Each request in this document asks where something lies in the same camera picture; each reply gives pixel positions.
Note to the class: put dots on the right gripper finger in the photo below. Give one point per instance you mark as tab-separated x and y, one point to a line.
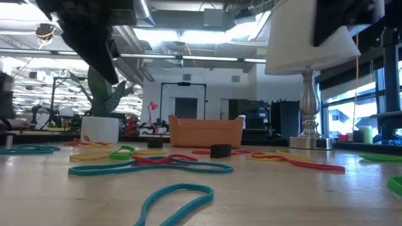
322	29

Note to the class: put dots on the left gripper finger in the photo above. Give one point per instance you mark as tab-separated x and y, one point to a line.
102	44
84	50

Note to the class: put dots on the red rubber band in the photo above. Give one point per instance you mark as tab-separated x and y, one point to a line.
201	152
314	165
73	143
176	158

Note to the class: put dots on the yellow rubber band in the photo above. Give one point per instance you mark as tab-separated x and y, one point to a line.
295	156
84	156
94	146

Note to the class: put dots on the long teal rubber band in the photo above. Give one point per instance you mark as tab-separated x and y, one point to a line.
94	171

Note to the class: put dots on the orange plastic bin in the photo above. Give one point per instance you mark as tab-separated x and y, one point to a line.
204	135

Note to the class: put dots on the white shade silver table lamp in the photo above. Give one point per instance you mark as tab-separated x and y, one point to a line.
292	37

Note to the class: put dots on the pink desk lamp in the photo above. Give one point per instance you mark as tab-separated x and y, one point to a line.
153	106

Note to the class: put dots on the potted plant white pot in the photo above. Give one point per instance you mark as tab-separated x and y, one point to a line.
100	130

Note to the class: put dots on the black metal pole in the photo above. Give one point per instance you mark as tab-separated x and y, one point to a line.
391	78

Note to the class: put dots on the red machine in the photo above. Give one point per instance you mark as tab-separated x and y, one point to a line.
132	125

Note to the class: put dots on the black cabinet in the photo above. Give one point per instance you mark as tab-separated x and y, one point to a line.
285	119

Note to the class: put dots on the black monitor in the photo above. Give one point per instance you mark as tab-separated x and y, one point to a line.
4	106

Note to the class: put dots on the dark grey door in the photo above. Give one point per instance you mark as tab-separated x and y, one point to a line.
186	108

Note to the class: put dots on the dark grey desk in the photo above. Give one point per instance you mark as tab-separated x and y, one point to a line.
389	115

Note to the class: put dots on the grey ceiling box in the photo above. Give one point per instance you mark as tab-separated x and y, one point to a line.
213	17

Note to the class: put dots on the small red box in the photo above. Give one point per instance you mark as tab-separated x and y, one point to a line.
343	137

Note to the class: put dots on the black equipment rack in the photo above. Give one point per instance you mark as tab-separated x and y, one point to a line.
251	116

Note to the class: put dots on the green roll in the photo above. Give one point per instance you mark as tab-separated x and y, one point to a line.
366	135

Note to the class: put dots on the white cup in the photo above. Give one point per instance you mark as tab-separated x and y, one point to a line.
242	120

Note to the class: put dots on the silver ventilation duct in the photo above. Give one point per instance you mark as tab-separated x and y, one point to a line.
144	12

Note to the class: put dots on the black gantry frame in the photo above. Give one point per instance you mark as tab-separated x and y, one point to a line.
161	103
52	103

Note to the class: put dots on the silver metal post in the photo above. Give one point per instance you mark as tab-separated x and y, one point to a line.
9	142

